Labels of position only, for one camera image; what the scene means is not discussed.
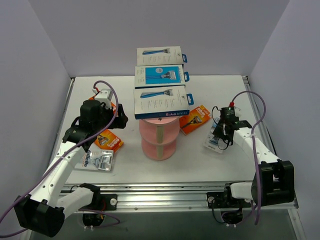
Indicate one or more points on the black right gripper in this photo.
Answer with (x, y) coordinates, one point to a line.
(219, 130)

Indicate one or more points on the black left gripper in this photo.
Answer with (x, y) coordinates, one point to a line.
(119, 116)

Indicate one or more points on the blister razor pack blue card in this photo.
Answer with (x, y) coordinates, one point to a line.
(211, 142)

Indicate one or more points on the orange Gillette Fusion box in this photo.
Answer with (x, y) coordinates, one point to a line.
(107, 140)

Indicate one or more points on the white Gillette blister pack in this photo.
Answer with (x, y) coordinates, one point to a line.
(96, 160)

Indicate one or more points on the blue Harry's razor box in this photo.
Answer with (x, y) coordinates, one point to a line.
(166, 55)
(160, 76)

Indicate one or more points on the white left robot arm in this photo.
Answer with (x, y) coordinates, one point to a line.
(42, 210)

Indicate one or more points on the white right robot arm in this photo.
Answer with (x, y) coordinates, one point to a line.
(273, 182)

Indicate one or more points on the pink three-tier wooden shelf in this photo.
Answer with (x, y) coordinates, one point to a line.
(159, 137)

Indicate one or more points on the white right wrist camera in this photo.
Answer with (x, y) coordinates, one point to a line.
(237, 110)

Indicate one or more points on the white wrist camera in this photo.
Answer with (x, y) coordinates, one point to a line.
(237, 110)
(103, 96)

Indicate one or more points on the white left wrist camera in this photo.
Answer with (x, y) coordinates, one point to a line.
(103, 96)

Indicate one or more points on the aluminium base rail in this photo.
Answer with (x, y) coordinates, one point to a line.
(161, 197)

